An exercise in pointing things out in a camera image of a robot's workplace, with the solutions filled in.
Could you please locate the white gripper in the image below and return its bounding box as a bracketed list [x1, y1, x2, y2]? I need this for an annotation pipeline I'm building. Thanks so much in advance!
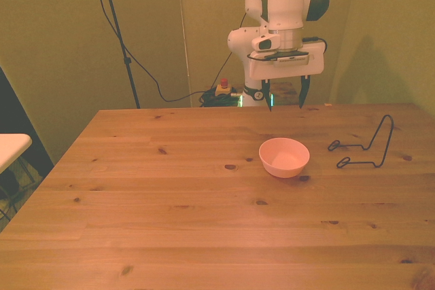
[247, 40, 326, 113]

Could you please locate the pink plastic bowl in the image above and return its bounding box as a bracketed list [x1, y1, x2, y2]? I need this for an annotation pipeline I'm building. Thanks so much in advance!
[258, 137, 311, 179]

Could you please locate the red yellow emergency stop button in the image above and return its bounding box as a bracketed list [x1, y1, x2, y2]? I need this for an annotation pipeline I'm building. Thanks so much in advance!
[215, 78, 238, 98]

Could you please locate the black tripod stand pole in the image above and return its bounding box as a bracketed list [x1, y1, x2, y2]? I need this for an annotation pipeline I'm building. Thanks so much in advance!
[96, 0, 141, 109]

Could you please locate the black panel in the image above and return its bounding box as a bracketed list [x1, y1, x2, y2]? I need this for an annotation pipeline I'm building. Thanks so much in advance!
[0, 65, 55, 184]

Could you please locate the white side table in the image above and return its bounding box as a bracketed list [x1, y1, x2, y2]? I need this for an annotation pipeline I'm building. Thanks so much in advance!
[0, 133, 33, 175]

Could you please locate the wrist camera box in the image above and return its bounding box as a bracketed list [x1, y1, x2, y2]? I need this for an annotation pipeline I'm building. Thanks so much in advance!
[270, 51, 311, 66]

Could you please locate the dark coiled cable bundle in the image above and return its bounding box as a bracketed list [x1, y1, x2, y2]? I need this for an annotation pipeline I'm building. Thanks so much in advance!
[198, 89, 243, 108]

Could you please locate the black wire dish rack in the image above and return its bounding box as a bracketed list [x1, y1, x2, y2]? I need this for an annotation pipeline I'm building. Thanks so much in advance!
[327, 114, 396, 170]

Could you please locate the black stand cable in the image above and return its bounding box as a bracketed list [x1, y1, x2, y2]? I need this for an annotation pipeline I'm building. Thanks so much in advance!
[86, 0, 218, 103]

